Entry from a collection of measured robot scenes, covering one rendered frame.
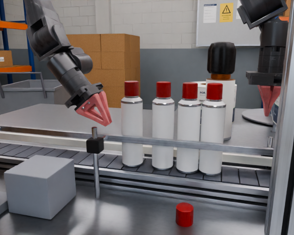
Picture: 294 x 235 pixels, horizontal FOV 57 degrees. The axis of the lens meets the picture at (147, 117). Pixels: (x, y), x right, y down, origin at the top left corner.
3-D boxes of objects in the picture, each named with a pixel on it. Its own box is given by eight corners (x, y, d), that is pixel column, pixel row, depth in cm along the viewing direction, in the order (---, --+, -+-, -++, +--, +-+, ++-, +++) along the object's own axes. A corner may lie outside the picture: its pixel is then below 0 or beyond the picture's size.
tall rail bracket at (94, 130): (113, 186, 67) (111, 120, 63) (101, 201, 60) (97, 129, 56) (101, 184, 68) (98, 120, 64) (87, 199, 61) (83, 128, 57)
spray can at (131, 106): (145, 160, 69) (145, 80, 65) (139, 169, 65) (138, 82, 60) (126, 158, 71) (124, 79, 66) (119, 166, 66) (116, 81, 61)
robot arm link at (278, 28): (263, 17, 56) (294, 16, 54) (262, 20, 62) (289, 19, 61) (260, 51, 58) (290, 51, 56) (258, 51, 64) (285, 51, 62)
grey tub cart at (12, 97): (34, 139, 366) (26, 66, 343) (80, 139, 365) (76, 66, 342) (-2, 166, 280) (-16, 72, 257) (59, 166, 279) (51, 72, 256)
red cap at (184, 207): (171, 220, 53) (172, 205, 52) (183, 214, 55) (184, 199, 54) (185, 229, 51) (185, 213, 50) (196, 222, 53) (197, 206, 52)
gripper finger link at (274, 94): (243, 111, 67) (247, 73, 65) (275, 113, 65) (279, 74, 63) (245, 117, 61) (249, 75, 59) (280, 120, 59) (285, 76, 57)
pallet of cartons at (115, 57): (143, 116, 491) (143, 36, 458) (129, 128, 413) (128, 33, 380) (82, 113, 520) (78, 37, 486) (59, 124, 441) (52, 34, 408)
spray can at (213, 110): (221, 168, 65) (227, 82, 60) (221, 177, 60) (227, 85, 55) (199, 165, 66) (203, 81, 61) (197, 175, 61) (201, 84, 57)
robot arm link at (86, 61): (26, 41, 66) (51, 24, 62) (56, 41, 76) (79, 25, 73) (49, 86, 67) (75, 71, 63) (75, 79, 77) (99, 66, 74)
